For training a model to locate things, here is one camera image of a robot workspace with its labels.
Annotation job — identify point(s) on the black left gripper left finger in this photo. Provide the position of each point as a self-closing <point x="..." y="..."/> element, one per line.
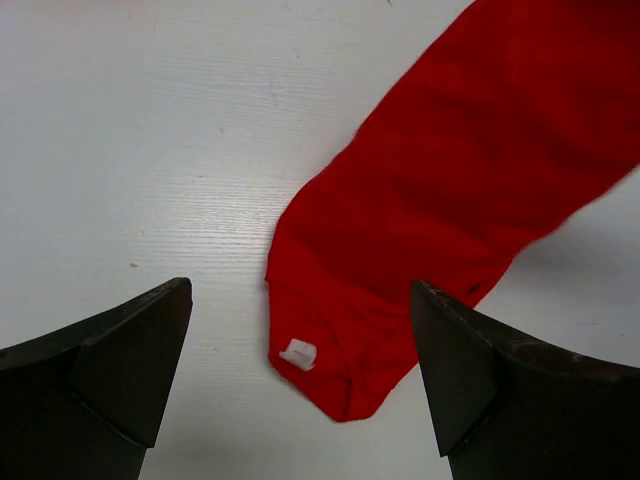
<point x="87" y="401"/>

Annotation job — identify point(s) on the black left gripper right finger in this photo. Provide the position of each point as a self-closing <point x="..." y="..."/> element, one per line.
<point x="506" y="405"/>

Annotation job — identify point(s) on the red t shirt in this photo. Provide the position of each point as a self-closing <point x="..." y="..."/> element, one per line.
<point x="517" y="116"/>

